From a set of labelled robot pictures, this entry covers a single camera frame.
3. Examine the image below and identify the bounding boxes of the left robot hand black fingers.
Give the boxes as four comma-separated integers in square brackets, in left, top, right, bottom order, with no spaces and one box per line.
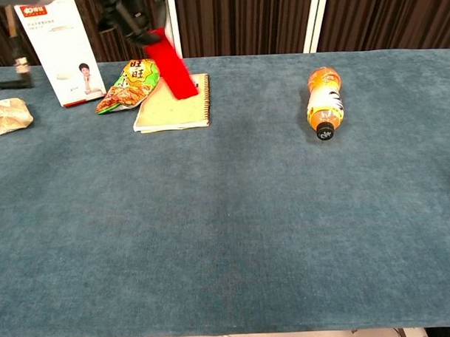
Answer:
[95,0,167,47]

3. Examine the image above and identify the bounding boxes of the red card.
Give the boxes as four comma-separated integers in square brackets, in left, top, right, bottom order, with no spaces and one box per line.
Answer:
[143,25,200,103]

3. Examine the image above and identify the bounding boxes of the dark brown curtain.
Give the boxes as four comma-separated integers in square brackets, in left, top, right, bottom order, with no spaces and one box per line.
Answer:
[0,0,169,68]
[315,0,450,55]
[174,0,316,59]

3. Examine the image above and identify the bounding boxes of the green orange snack bag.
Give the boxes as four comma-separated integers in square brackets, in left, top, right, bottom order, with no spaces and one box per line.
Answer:
[93,58,163,115]

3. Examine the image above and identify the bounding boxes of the white product box with portrait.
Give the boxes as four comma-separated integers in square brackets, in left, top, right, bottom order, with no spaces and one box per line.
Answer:
[13,0,108,110]

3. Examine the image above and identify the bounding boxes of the yellow spiral notebook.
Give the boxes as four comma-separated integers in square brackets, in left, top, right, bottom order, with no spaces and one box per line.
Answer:
[131,73,213,135]

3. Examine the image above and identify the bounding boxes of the crumpled beige paper bag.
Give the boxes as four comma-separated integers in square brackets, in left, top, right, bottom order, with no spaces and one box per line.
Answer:
[0,97,35,137]

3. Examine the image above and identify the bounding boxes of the orange drink bottle black cap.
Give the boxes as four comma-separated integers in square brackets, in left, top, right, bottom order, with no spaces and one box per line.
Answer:
[304,65,346,142]

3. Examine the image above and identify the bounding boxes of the blue table cloth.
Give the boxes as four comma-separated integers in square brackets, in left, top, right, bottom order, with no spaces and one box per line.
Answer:
[0,48,450,337]

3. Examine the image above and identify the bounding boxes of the white partition post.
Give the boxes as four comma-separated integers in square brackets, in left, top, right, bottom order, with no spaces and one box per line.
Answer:
[301,0,333,55]
[157,0,183,61]

